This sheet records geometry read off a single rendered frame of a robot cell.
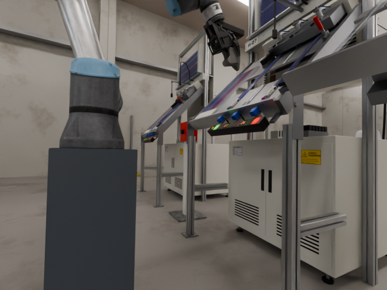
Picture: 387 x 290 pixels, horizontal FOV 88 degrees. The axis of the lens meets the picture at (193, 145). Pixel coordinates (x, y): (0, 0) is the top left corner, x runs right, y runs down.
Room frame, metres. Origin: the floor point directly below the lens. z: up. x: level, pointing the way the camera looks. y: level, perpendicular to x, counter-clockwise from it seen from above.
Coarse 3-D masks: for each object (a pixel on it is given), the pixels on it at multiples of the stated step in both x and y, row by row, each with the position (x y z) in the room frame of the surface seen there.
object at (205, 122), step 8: (248, 104) 0.77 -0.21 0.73; (256, 104) 0.73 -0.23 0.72; (264, 104) 0.70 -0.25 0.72; (272, 104) 0.68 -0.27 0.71; (224, 112) 0.91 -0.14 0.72; (232, 112) 0.87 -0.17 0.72; (240, 112) 0.83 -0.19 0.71; (248, 112) 0.80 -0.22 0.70; (264, 112) 0.73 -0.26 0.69; (272, 112) 0.71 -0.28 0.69; (192, 120) 1.20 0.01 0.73; (200, 120) 1.13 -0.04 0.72; (208, 120) 1.06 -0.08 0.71; (216, 120) 1.01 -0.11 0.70; (232, 120) 0.91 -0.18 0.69; (240, 120) 0.87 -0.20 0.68; (200, 128) 1.20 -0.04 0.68
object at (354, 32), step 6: (384, 0) 0.61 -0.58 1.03; (378, 6) 0.59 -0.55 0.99; (372, 12) 0.57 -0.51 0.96; (366, 18) 0.56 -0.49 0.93; (360, 24) 0.55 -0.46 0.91; (354, 30) 0.54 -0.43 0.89; (348, 36) 0.53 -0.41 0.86; (354, 36) 0.53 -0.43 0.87; (342, 42) 0.52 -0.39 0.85; (348, 42) 0.52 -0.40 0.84; (336, 48) 0.51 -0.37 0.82; (342, 48) 0.51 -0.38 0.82
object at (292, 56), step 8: (312, 40) 0.95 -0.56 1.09; (320, 40) 0.87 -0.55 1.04; (296, 48) 1.01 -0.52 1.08; (304, 48) 0.93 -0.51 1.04; (312, 48) 0.86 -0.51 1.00; (280, 56) 1.09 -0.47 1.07; (288, 56) 1.00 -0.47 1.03; (296, 56) 0.92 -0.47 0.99; (304, 56) 0.87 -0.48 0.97; (256, 64) 1.36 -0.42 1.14; (280, 64) 0.98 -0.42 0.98; (288, 64) 1.05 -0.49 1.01; (256, 72) 1.18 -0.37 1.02; (272, 72) 1.12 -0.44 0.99; (248, 80) 1.19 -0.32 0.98
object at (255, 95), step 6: (270, 84) 0.86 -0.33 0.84; (252, 90) 0.95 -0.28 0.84; (258, 90) 0.90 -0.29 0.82; (264, 90) 0.84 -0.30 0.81; (276, 90) 0.75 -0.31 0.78; (234, 96) 1.09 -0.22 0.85; (246, 96) 0.94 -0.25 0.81; (252, 96) 0.88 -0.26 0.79; (258, 96) 0.84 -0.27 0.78; (270, 96) 0.75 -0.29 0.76; (276, 96) 0.71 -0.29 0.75; (228, 102) 1.07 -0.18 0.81; (240, 102) 0.93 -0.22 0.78; (246, 102) 0.87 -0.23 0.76; (252, 102) 0.82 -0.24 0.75; (222, 108) 1.06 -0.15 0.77
